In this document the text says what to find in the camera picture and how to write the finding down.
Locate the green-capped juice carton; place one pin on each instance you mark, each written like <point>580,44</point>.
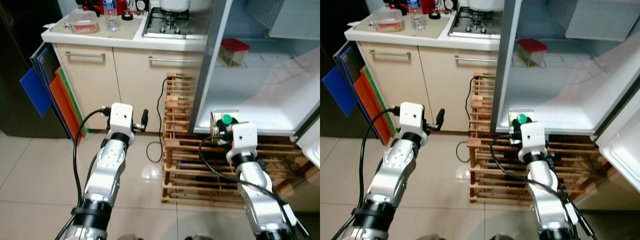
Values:
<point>227,119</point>
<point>522,118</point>

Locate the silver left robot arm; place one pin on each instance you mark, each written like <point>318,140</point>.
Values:
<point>395,170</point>
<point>107,170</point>

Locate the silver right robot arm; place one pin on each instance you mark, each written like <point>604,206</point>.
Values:
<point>547,200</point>
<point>260,200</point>

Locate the white mini fridge door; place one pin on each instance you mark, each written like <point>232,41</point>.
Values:
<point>620,135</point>
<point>311,145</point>

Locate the clear fridge shelf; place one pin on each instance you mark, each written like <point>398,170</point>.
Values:
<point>280,61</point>
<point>575,61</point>

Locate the tall dark fridge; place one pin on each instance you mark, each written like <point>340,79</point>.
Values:
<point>332,30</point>
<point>20,60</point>

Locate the wooden slatted rack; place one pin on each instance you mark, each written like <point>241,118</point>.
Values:
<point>575,150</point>
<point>200,150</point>

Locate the beige kitchen cabinet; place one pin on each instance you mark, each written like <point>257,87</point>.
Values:
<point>440,85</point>
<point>130,85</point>

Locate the green cutting board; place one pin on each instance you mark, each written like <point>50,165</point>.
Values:
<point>75,100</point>
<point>384,97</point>

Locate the orange cutting board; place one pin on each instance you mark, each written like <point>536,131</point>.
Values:
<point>65,110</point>
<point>372,110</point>

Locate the red-lidded clear container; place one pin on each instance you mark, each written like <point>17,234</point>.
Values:
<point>531,50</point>
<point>234,50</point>

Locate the beige counter mat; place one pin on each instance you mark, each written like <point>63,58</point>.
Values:
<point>125,30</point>
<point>430,30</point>

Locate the steel gas hob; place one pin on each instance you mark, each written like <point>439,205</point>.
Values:
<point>475,27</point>
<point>172,27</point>

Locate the dark blue-framed board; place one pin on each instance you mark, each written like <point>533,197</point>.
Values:
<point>47,60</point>
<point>352,59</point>

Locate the small black round lid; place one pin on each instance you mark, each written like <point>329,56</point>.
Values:
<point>127,16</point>
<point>434,15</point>

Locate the clear water bottle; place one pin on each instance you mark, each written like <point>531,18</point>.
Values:
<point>416,16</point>
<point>111,17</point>

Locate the clear plastic food container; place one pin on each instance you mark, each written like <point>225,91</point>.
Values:
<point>83,22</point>
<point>388,21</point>

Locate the white pot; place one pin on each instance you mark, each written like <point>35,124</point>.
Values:
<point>175,4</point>
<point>482,4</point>

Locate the red kitchen appliance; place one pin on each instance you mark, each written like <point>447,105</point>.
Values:
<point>400,4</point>
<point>97,5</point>

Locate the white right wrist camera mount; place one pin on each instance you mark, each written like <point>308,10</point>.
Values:
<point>244,137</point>
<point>534,137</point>

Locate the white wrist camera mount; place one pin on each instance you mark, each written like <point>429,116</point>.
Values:
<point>534,137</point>
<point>244,137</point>
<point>412,117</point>
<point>121,117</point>

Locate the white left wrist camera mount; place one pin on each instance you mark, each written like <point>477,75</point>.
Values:
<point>121,117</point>
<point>412,117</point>

